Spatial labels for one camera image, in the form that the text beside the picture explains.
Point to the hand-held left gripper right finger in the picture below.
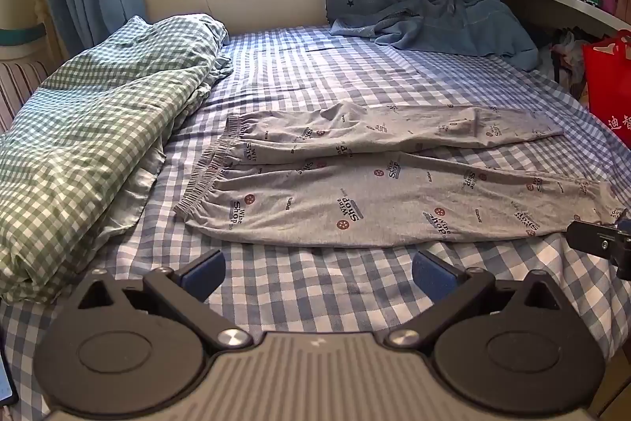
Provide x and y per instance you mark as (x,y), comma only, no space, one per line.
(433,275)

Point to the small toy car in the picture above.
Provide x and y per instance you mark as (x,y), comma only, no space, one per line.
(590,0)

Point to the red shopping bag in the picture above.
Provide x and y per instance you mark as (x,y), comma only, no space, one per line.
(609,85)

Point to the grey printed pants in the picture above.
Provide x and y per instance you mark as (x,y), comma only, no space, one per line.
(345,204)

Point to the striped bed headboard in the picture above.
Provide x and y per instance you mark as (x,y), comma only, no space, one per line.
(19,90)

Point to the blue crumpled blanket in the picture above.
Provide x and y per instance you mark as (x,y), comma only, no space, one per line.
(443,29)

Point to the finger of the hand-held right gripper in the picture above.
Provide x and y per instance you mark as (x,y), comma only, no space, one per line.
(599,243)

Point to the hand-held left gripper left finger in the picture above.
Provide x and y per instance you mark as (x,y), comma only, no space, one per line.
(204,275)

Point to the dark phone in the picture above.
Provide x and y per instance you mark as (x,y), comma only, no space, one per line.
(6,376)

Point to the pile of mixed clothes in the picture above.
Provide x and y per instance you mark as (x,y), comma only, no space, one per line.
(564,56)

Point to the green checked duvet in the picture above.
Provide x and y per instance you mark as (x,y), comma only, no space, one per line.
(93,135)

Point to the blue checked bed sheet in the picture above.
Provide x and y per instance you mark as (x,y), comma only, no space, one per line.
(320,71)

